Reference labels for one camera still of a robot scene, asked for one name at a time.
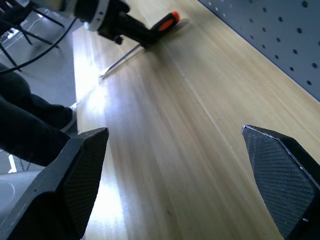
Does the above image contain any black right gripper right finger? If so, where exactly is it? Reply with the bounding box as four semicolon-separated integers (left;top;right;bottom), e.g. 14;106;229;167
241;124;320;240

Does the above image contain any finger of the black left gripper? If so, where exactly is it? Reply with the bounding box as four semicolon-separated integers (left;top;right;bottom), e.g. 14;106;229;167
121;13;163;49

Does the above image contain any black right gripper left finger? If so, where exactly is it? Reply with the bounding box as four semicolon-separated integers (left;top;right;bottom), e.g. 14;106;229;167
0;127;110;240

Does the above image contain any orange black screwdriver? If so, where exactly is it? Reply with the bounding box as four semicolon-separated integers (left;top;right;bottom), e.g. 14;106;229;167
98;10;181;80

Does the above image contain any grey pegboard panel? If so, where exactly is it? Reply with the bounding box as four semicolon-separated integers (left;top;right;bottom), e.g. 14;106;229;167
197;0;320;103

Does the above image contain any person in black trousers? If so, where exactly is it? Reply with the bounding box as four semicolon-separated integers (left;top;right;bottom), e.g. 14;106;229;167
0;62;76;168

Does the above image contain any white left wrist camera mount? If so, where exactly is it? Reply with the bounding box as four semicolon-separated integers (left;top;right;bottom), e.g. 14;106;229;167
83;0;110;33

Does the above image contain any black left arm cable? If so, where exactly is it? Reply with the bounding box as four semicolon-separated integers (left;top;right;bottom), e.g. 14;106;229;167
0;17;77;75

